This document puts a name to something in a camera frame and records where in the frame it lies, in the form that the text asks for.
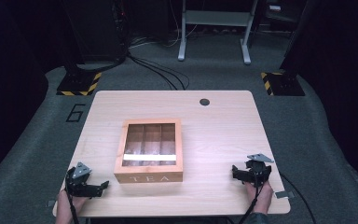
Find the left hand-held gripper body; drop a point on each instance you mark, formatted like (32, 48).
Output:
(77, 183)

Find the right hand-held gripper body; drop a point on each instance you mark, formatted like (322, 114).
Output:
(259, 171)

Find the wooden box with glass lid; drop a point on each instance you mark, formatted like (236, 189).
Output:
(149, 175)

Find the person's left hand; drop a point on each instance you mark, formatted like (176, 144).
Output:
(62, 202)

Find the person's right hand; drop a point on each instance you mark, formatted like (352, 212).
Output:
(263, 199)

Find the grey table clamp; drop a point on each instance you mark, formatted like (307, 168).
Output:
(50, 203)
(284, 194)

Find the black stand base striped edge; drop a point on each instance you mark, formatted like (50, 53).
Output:
(77, 83)
(284, 84)

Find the black cabinet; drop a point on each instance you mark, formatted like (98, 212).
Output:
(93, 28)

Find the white metal desk frame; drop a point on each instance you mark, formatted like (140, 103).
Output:
(214, 18)

